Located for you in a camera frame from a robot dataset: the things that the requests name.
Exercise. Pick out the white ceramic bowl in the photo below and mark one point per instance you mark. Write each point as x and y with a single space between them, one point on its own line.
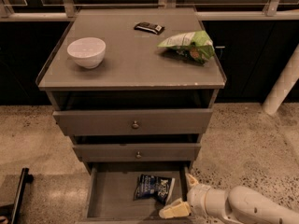
87 52

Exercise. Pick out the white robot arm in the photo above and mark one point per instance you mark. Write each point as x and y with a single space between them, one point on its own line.
239 205

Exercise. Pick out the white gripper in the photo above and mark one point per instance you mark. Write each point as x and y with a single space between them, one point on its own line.
196 196

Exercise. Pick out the top drawer metal knob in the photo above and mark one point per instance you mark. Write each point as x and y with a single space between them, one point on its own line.
135 125

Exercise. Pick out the black object at floor corner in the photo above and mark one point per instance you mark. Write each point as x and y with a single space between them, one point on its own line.
9 213

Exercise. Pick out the blue chip bag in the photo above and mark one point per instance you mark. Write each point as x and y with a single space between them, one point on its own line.
152 186

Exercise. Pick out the green chip bag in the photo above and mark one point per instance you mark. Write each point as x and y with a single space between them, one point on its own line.
196 46

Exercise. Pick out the black snack bar wrapper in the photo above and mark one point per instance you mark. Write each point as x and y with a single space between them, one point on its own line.
149 27

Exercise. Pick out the top grey drawer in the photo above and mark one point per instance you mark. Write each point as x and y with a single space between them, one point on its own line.
119 122

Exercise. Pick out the middle drawer metal knob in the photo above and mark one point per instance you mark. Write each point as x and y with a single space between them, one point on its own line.
138 155

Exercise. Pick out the grey drawer cabinet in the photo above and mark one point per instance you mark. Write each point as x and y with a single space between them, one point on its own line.
135 72

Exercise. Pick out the middle grey drawer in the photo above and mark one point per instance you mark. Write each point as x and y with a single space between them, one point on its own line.
127 152

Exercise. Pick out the metal window railing frame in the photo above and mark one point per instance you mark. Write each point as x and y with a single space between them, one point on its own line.
207 10

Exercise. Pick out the drawer metal knob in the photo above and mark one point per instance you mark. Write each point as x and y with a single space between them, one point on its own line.
135 125
138 155

